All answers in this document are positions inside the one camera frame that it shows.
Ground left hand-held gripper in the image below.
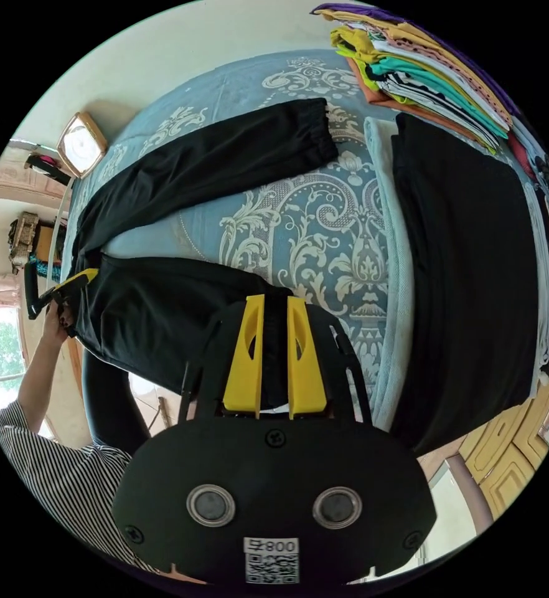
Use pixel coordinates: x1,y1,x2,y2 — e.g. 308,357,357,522
44,268,100,338

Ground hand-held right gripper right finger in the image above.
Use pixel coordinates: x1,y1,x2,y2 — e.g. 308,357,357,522
287,295,328,420

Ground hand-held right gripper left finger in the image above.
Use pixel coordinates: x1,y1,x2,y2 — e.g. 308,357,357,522
222,295,266,419

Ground black sweatpants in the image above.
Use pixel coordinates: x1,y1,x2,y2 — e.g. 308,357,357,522
67,97,340,399

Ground person's left forearm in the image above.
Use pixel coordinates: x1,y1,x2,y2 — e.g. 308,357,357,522
16,337,65,408

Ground person's left hand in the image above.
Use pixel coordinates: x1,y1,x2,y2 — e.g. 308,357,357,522
40,304,75,349

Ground shelf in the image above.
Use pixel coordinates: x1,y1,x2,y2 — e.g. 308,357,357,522
6,210,70,281

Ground light blue folded blanket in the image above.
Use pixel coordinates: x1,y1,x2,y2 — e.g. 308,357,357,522
363,116,418,432

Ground black folded garment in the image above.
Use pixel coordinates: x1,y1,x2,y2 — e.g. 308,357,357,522
388,113,539,452

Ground person's body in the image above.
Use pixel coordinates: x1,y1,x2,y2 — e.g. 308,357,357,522
0,343,189,578

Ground yellow cupboard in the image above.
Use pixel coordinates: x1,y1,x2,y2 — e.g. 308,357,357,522
456,369,549,517

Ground pile of clothes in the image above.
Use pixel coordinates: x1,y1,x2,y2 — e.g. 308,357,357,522
311,2,549,386

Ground square clock with gold frame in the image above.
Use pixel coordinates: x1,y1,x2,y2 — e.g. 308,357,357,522
56,112,107,180

